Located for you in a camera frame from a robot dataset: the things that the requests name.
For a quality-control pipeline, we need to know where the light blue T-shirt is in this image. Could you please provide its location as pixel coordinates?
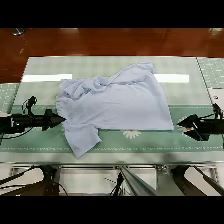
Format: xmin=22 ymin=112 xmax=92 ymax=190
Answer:
xmin=55 ymin=60 xmax=175 ymax=160

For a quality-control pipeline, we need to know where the black cable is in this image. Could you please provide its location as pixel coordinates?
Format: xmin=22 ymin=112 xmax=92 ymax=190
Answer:
xmin=109 ymin=171 xmax=126 ymax=197

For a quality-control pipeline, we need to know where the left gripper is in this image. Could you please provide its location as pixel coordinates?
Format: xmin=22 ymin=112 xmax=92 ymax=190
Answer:
xmin=40 ymin=108 xmax=58 ymax=132

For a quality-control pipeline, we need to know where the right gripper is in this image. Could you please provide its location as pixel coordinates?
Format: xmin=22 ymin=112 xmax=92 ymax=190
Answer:
xmin=176 ymin=114 xmax=210 ymax=142

